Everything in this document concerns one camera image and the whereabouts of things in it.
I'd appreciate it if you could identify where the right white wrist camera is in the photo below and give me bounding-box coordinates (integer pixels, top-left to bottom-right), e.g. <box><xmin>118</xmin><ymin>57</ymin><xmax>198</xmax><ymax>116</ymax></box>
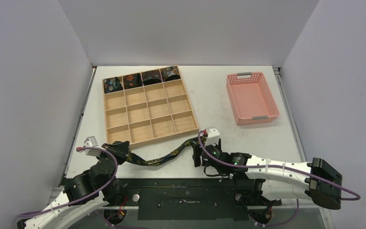
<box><xmin>203</xmin><ymin>127</ymin><xmax>220</xmax><ymax>146</ymax></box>

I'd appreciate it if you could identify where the blue yellow floral tie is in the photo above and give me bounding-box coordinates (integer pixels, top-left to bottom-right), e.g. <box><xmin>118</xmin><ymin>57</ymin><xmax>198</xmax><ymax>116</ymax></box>
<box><xmin>126</xmin><ymin>138</ymin><xmax>200</xmax><ymax>167</ymax></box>

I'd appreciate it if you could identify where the rolled orange floral tie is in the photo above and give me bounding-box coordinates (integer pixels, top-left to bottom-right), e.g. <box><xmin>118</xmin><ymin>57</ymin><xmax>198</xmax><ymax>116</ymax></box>
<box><xmin>122</xmin><ymin>73</ymin><xmax>142</xmax><ymax>90</ymax></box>

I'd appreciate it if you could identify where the pink plastic basket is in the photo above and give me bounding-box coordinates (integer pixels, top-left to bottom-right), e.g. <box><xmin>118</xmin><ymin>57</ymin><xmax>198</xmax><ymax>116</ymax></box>
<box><xmin>226</xmin><ymin>72</ymin><xmax>280</xmax><ymax>125</ymax></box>

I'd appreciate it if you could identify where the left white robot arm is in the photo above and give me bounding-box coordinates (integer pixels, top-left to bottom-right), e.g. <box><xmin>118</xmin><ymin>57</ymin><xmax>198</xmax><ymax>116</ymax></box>
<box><xmin>17</xmin><ymin>139</ymin><xmax>130</xmax><ymax>229</ymax></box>

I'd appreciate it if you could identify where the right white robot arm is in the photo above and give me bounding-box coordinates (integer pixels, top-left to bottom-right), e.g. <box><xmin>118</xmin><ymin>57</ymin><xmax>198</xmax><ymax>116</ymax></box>
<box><xmin>191</xmin><ymin>140</ymin><xmax>343</xmax><ymax>210</ymax></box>

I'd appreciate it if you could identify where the rolled dark patterned tie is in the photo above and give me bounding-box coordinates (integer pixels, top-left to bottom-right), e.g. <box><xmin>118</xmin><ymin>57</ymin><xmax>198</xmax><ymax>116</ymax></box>
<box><xmin>141</xmin><ymin>70</ymin><xmax>162</xmax><ymax>85</ymax></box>

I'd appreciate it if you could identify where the rolled blue floral tie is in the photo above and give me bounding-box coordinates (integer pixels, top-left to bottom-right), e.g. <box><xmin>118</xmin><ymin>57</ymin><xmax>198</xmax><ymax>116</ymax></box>
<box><xmin>103</xmin><ymin>77</ymin><xmax>123</xmax><ymax>94</ymax></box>

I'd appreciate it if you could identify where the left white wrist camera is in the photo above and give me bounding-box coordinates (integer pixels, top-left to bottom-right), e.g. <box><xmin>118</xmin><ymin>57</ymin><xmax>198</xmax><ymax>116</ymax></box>
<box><xmin>76</xmin><ymin>136</ymin><xmax>101</xmax><ymax>157</ymax></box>

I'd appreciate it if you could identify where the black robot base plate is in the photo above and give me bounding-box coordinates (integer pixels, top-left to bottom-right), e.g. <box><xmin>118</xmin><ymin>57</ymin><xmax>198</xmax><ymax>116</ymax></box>
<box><xmin>105</xmin><ymin>178</ymin><xmax>282</xmax><ymax>221</ymax></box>

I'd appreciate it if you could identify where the wooden compartment tray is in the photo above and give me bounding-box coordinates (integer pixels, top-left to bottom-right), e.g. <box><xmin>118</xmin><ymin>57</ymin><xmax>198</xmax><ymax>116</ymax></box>
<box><xmin>102</xmin><ymin>67</ymin><xmax>199</xmax><ymax>148</ymax></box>

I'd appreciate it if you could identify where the rolled brown patterned tie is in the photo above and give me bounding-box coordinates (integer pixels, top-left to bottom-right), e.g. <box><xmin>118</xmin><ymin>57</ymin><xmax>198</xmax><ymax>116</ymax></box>
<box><xmin>160</xmin><ymin>66</ymin><xmax>181</xmax><ymax>82</ymax></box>

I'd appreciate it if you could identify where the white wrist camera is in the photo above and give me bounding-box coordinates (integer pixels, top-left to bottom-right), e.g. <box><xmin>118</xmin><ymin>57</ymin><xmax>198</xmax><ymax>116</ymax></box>
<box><xmin>76</xmin><ymin>136</ymin><xmax>101</xmax><ymax>157</ymax></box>
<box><xmin>203</xmin><ymin>127</ymin><xmax>220</xmax><ymax>146</ymax></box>

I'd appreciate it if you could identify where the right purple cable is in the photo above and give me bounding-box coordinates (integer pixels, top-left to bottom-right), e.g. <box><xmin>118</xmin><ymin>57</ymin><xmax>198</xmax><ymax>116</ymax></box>
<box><xmin>197</xmin><ymin>131</ymin><xmax>361</xmax><ymax>202</ymax></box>

